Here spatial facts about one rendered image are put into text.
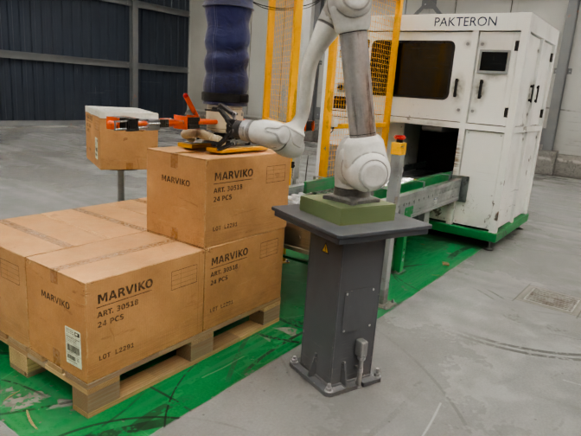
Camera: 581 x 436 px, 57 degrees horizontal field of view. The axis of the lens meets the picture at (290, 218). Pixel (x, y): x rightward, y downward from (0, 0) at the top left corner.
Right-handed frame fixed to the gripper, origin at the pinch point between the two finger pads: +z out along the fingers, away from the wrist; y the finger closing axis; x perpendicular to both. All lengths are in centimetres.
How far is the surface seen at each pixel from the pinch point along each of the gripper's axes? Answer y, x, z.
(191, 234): 48.7, -5.7, 3.3
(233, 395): 108, -18, -35
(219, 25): -43.4, 16.8, 11.0
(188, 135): 6.2, 6.2, 18.2
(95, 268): 53, -54, 5
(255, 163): 17.9, 26.2, -6.0
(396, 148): 12, 116, -37
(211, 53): -31.3, 15.9, 14.5
